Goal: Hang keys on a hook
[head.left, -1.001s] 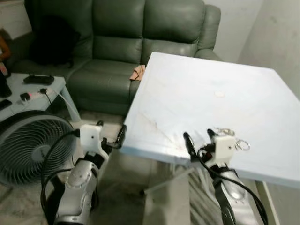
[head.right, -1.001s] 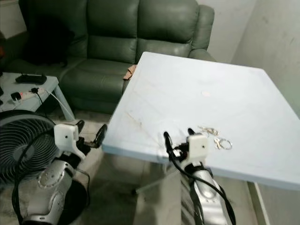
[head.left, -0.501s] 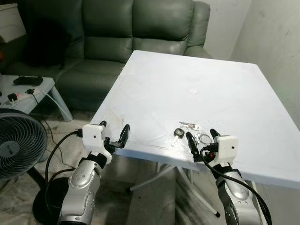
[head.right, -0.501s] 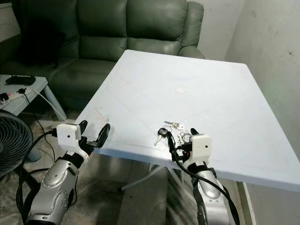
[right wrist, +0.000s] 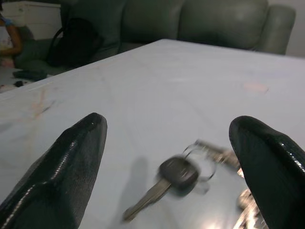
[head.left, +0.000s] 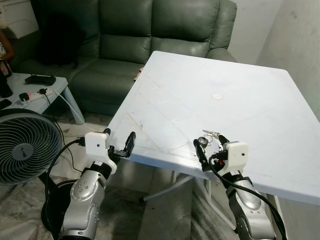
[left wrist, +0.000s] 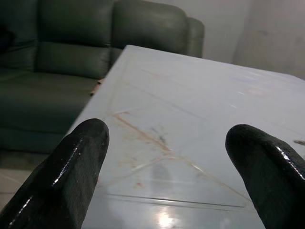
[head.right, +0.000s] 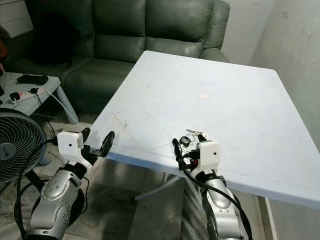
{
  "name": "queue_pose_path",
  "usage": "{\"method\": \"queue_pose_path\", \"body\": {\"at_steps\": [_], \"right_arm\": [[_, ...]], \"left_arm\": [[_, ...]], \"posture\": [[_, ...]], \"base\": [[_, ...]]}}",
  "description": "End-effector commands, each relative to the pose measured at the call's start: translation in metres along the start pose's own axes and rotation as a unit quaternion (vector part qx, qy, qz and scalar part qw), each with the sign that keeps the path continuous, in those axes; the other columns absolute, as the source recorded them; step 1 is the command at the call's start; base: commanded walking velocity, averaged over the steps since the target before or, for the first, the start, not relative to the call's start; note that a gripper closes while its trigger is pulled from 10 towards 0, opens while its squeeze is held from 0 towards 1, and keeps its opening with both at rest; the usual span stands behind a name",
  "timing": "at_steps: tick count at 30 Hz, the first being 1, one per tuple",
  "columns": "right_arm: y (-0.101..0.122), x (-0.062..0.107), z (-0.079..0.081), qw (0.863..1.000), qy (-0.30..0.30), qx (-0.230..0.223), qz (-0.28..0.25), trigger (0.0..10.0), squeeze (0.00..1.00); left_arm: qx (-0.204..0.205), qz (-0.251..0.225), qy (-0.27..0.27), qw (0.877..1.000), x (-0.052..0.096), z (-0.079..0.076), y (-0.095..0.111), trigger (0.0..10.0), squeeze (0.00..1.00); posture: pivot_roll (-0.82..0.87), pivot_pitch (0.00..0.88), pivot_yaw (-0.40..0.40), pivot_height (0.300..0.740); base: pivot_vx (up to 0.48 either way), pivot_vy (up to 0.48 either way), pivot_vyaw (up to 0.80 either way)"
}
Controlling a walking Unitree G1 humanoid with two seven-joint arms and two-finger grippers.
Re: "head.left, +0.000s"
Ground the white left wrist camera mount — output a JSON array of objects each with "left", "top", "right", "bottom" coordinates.
[{"left": 84, "top": 131, "right": 117, "bottom": 173}]

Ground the dark green leather sofa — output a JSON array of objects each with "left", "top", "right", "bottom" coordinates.
[{"left": 10, "top": 0, "right": 238, "bottom": 116}]

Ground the white power strip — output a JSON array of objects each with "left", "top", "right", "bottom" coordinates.
[{"left": 19, "top": 89, "right": 53, "bottom": 104}]

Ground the bunch of keys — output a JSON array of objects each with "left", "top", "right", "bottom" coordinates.
[{"left": 196, "top": 129, "right": 223, "bottom": 148}]

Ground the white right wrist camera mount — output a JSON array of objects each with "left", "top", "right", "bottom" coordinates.
[{"left": 220, "top": 141, "right": 250, "bottom": 176}]

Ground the person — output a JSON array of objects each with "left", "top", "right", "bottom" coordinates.
[{"left": 0, "top": 27, "right": 13, "bottom": 63}]

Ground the black bag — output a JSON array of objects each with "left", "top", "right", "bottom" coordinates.
[{"left": 37, "top": 12, "right": 81, "bottom": 68}]

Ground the black bottle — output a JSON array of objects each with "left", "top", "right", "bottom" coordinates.
[{"left": 0, "top": 60, "right": 13, "bottom": 98}]

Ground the black round floor fan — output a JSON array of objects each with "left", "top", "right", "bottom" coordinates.
[{"left": 0, "top": 109, "right": 64, "bottom": 187}]

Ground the white plastic folding table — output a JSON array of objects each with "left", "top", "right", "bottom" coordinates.
[{"left": 107, "top": 50, "right": 320, "bottom": 233}]

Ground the white drawer cabinet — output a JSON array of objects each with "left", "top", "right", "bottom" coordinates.
[{"left": 0, "top": 0, "right": 40, "bottom": 40}]

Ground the small white side table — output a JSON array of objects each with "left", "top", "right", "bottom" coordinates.
[{"left": 0, "top": 72, "right": 86, "bottom": 126}]

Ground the flat black electronic box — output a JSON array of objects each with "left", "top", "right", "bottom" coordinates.
[{"left": 25, "top": 74, "right": 57, "bottom": 85}]

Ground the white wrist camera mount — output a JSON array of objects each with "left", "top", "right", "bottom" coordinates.
[
  {"left": 220, "top": 141, "right": 250, "bottom": 176},
  {"left": 84, "top": 131, "right": 117, "bottom": 173}
]

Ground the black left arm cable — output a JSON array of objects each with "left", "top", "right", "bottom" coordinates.
[{"left": 42, "top": 139, "right": 86, "bottom": 236}]

